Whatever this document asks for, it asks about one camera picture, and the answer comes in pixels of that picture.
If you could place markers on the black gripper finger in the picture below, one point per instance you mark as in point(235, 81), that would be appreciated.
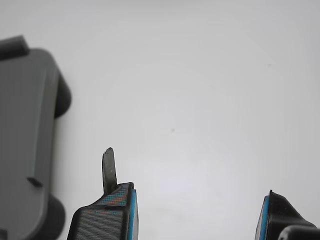
point(100, 222)
point(277, 215)

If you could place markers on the gray box with tabs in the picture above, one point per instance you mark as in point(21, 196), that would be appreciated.
point(22, 130)

